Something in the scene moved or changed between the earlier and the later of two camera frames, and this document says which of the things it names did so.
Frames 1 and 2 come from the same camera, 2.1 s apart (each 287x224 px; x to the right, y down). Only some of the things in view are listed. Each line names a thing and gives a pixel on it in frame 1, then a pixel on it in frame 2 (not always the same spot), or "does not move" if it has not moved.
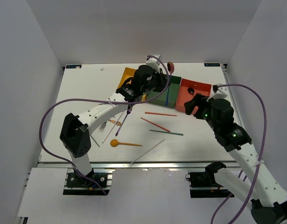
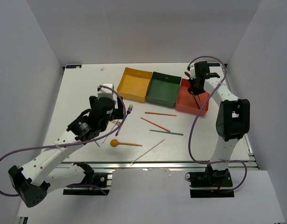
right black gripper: (195, 101) to (195, 92)
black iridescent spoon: (191, 90) does not move
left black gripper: (161, 79) to (117, 113)
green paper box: (171, 93) does not move
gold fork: (118, 123) does not move
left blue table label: (73, 66) does not move
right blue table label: (212, 65) does not move
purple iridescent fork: (128, 111) does not move
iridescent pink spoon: (170, 68) to (188, 75)
